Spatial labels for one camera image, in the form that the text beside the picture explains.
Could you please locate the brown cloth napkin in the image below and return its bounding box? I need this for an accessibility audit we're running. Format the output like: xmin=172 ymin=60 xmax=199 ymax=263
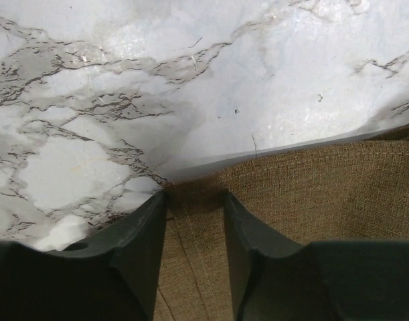
xmin=154 ymin=124 xmax=409 ymax=320

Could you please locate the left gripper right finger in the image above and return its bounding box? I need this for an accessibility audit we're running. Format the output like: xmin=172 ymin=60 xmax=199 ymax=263
xmin=224 ymin=194 xmax=409 ymax=320

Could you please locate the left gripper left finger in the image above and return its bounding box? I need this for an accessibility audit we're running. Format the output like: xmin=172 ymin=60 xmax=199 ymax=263
xmin=0 ymin=192 xmax=167 ymax=320

